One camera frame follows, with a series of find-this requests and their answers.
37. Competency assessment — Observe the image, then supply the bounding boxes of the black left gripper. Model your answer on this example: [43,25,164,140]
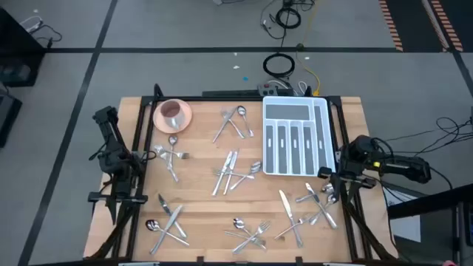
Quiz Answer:
[87,178,149,225]

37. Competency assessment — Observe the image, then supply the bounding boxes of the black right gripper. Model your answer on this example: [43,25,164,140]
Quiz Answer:
[318,166,376,203]

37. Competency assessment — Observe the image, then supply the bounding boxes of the silver table knife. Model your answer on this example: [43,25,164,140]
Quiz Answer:
[304,182,338,230]
[211,150,234,197]
[149,205,184,256]
[278,189,304,249]
[211,106,238,144]
[222,149,240,197]
[157,194,188,239]

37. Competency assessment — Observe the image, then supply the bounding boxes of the silver fork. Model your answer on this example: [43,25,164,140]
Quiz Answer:
[153,143,180,183]
[220,108,246,140]
[159,149,191,160]
[231,220,272,256]
[211,168,256,181]
[273,214,312,241]

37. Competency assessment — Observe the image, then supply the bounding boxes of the white paper sheet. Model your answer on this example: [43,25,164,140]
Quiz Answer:
[382,186,422,243]

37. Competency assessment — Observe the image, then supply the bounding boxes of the black beam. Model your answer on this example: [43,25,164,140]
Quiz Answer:
[387,183,473,219]

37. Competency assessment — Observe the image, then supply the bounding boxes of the white cutlery tray grey liners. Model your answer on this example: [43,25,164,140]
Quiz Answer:
[261,95,337,177]

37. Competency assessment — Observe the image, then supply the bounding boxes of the white mug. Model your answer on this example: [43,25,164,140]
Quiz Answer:
[159,100,187,131]

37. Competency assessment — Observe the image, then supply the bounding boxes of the silver knife foreground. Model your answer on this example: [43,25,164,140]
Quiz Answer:
[223,231,268,249]

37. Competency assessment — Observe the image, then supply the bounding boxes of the pink plate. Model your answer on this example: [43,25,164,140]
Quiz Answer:
[152,98,194,134]

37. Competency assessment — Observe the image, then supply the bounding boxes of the grey power strip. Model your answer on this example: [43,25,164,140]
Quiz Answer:
[256,83,295,98]

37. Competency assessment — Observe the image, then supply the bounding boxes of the black box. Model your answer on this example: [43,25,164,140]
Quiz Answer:
[0,94,23,149]

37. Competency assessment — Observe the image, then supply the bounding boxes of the black mat orange striped edges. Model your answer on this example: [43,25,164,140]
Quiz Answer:
[377,0,473,53]

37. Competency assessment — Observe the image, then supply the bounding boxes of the black cabinet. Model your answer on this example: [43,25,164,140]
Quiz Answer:
[0,7,46,88]

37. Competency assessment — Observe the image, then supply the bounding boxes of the yellow cable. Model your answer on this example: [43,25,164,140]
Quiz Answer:
[294,0,321,96]

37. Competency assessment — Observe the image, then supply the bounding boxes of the black floor cables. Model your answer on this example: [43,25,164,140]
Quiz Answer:
[384,116,473,156]

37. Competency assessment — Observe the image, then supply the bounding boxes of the white cable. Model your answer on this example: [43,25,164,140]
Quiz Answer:
[20,14,44,33]
[266,79,308,95]

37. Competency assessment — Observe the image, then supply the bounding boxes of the coiled black cable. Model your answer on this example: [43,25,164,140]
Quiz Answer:
[275,6,302,30]
[262,52,296,79]

